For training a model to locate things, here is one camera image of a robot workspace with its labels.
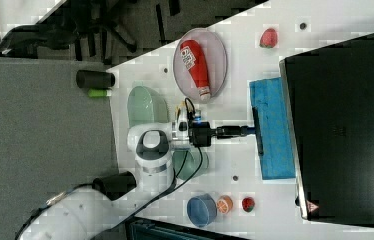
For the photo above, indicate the green marker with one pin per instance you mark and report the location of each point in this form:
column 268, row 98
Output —
column 99, row 93

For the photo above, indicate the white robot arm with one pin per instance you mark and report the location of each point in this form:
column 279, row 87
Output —
column 84, row 212

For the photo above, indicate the black cylinder table clamp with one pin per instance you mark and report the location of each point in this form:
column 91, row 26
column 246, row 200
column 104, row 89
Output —
column 116, row 185
column 94, row 79

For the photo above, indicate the grey oval plate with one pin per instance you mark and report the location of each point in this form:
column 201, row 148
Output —
column 216, row 60

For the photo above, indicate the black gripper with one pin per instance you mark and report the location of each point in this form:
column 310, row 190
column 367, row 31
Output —
column 201, row 134

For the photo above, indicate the green cup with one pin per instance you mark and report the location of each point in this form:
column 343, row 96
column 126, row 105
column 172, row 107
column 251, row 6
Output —
column 188, row 162

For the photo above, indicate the large strawberry toy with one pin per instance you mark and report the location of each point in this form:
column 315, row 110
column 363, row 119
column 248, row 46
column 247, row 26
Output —
column 269, row 38

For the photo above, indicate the large green bowl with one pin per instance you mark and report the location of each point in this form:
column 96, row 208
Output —
column 146, row 105

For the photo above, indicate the black cylinder table clamp upper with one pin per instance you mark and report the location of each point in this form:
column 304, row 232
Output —
column 94, row 79

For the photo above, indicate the blue cup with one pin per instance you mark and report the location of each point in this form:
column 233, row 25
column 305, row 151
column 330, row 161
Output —
column 201, row 210

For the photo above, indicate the red ketchup bottle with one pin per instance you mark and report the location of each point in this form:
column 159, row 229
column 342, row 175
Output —
column 194, row 60

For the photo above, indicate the small strawberry toy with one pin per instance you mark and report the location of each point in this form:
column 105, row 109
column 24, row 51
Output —
column 248, row 204

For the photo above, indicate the yellow banana peel toy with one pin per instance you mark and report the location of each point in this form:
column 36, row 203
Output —
column 179, row 110

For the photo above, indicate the black cylinder table clamp lower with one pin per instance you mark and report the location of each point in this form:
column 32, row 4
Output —
column 116, row 185

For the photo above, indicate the black office chair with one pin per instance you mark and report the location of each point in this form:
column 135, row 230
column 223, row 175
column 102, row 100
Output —
column 58, row 24

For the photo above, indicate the orange slice toy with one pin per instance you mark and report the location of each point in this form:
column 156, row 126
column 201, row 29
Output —
column 224, row 204

